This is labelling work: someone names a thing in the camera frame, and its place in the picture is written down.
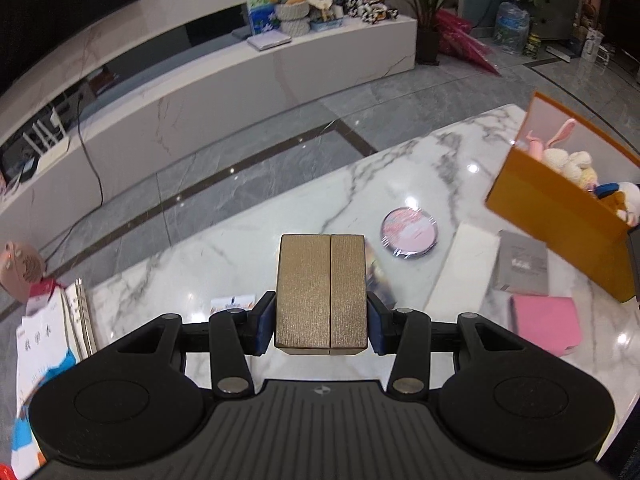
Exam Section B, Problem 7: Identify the black white checkered toy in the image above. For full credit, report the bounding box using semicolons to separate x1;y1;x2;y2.
344;0;399;24

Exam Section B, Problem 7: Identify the large water bottle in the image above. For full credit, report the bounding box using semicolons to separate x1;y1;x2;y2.
493;0;530;56

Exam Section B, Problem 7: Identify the grey drawer cabinet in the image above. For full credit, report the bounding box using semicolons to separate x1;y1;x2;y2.
537;0;587;42

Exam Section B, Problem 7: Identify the gold brown box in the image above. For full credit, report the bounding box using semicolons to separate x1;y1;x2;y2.
273;233;370;357

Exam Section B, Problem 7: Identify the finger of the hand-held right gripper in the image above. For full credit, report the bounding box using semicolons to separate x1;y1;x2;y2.
626;226;640;312

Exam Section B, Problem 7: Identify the grey flat box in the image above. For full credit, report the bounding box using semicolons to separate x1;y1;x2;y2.
492;229;550;297

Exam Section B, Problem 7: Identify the white marble television console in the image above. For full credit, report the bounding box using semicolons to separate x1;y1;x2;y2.
0;14;419;221

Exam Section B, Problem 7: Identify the orange cardboard box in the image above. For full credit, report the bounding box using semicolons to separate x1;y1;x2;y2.
484;91;640;304

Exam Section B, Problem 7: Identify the white router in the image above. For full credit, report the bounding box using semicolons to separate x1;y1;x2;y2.
22;106;69;172

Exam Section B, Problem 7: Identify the white crochet bunny plush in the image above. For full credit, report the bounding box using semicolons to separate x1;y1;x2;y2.
542;118;599;192

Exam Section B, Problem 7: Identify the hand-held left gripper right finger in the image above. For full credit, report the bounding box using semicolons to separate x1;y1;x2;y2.
369;294;536;400

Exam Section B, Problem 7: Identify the red folded umbrella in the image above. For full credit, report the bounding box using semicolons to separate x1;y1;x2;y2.
434;9;502;78

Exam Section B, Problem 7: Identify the white carton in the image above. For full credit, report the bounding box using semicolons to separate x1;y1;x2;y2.
582;29;606;64

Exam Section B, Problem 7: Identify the small red paper box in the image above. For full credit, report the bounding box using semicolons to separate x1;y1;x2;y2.
27;279;67;307

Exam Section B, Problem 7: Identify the black power cable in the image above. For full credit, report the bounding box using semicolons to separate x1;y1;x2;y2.
74;91;104;209

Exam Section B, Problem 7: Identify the tall potted plant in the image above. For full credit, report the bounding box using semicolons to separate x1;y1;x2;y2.
384;0;482;67

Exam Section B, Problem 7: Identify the white long case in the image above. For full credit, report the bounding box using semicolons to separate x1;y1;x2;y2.
423;223;501;317

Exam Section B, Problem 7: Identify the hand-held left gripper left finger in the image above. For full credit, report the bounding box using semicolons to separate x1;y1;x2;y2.
107;292;277;400

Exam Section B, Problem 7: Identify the white exercise book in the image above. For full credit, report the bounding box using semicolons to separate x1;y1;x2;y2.
11;299;92;467

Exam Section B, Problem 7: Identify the round pink tin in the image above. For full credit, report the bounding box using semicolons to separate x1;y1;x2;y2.
380;206;441;261

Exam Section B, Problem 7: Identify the black wall television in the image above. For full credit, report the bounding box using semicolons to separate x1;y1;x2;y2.
0;0;141;97

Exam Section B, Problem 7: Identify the small white card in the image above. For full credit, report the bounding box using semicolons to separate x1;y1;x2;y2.
209;295;259;314

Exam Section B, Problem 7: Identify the pink fan heater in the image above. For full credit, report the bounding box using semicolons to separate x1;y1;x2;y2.
0;241;47;304

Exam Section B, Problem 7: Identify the blue shallow tray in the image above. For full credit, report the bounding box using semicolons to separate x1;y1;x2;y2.
309;14;346;31

